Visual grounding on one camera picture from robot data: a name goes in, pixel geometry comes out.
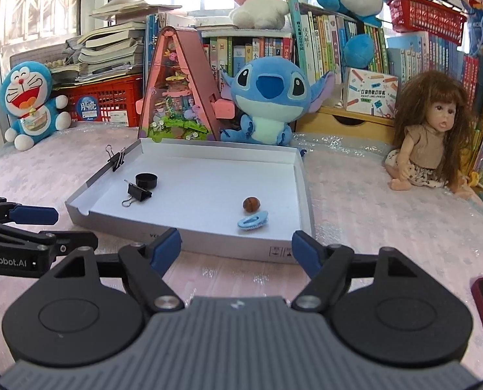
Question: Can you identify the grey shallow cardboard box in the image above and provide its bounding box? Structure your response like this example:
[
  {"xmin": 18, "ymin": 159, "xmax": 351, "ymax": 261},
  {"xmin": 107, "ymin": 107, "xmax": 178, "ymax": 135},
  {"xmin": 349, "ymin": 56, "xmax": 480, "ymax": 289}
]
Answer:
[{"xmin": 65, "ymin": 139, "xmax": 315, "ymax": 263}]

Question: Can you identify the red wire basket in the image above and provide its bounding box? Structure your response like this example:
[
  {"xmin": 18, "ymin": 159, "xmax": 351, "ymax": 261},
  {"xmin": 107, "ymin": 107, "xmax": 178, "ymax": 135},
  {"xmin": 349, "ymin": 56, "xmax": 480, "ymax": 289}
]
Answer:
[{"xmin": 387, "ymin": 0, "xmax": 467, "ymax": 46}]

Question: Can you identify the pink triangular diorama toy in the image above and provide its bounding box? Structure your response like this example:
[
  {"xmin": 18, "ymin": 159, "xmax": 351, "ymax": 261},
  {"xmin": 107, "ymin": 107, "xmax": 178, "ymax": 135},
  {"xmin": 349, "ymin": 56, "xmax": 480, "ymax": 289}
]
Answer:
[{"xmin": 138, "ymin": 26, "xmax": 234, "ymax": 142}]

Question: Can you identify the small binder clip on box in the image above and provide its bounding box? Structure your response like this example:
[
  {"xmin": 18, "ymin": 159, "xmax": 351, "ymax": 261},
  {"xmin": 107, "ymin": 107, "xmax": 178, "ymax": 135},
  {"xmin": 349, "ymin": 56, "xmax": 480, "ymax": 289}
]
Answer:
[{"xmin": 105, "ymin": 144, "xmax": 125, "ymax": 172}]

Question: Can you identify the large black binder clip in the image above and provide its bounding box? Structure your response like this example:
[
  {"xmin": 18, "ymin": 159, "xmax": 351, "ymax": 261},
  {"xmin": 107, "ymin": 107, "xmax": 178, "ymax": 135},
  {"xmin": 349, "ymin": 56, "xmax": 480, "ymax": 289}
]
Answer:
[{"xmin": 122, "ymin": 180, "xmax": 152, "ymax": 208}]

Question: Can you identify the blue plush ball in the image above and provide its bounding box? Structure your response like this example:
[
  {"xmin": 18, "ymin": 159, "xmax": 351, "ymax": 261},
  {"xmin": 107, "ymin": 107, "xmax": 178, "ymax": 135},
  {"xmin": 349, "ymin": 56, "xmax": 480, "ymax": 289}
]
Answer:
[{"xmin": 343, "ymin": 33, "xmax": 375, "ymax": 69}]

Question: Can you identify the plain light blue clip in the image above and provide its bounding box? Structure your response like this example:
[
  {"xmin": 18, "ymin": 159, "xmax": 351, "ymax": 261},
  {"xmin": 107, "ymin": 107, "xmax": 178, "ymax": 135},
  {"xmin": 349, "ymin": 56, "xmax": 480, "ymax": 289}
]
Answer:
[{"xmin": 237, "ymin": 210, "xmax": 268, "ymax": 231}]

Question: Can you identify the stack of books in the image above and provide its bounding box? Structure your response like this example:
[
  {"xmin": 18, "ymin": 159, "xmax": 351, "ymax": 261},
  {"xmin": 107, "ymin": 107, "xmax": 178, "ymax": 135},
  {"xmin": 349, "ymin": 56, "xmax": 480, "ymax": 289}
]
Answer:
[{"xmin": 45, "ymin": 0, "xmax": 179, "ymax": 84}]

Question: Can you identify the black round cap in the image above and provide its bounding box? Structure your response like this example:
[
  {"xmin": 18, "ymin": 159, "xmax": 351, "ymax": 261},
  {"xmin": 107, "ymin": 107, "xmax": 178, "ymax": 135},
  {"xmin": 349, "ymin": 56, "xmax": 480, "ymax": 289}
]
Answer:
[{"xmin": 135, "ymin": 173, "xmax": 158, "ymax": 190}]

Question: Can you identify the white pencil print box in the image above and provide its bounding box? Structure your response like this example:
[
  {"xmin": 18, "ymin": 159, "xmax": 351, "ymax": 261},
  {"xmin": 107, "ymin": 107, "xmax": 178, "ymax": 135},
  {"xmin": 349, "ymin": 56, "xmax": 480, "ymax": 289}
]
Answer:
[{"xmin": 344, "ymin": 68, "xmax": 399, "ymax": 119}]

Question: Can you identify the Stitch plush toy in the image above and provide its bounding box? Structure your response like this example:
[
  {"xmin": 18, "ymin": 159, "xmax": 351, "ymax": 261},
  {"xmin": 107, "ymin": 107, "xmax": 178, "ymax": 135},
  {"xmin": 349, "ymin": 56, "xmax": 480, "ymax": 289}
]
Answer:
[{"xmin": 220, "ymin": 57, "xmax": 336, "ymax": 146}]

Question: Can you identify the long haired baby doll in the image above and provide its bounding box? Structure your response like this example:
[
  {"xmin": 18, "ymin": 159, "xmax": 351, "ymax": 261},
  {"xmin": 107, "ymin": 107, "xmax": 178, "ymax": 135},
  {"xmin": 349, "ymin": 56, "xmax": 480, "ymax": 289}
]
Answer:
[{"xmin": 384, "ymin": 71, "xmax": 473, "ymax": 199}]

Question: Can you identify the row of shelf books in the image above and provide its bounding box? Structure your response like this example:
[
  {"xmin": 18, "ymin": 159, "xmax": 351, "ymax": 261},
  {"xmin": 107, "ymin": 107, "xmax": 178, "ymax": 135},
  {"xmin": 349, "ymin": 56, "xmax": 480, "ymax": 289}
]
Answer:
[{"xmin": 145, "ymin": 0, "xmax": 483, "ymax": 188}]

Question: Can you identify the Doraemon plush toy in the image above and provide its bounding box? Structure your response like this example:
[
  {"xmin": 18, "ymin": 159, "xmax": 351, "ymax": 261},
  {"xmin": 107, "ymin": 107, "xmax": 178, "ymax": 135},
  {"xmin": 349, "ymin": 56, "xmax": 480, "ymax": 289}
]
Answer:
[{"xmin": 0, "ymin": 61, "xmax": 72, "ymax": 151}]

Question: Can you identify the small brown nut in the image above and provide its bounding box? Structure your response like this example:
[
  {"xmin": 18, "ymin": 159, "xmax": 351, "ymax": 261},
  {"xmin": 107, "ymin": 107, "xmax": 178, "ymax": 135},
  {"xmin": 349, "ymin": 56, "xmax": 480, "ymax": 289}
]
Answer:
[{"xmin": 242, "ymin": 196, "xmax": 261, "ymax": 214}]

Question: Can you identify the wooden drawer box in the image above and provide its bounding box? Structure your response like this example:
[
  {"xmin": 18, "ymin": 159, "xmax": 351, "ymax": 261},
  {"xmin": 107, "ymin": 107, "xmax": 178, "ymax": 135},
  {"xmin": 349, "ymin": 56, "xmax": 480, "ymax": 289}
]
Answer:
[{"xmin": 295, "ymin": 106, "xmax": 394, "ymax": 144}]

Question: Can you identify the red plastic crate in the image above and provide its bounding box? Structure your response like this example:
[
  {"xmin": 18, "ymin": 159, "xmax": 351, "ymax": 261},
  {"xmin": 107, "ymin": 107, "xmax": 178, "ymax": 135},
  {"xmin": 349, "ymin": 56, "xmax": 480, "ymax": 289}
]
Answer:
[{"xmin": 52, "ymin": 75, "xmax": 144, "ymax": 128}]

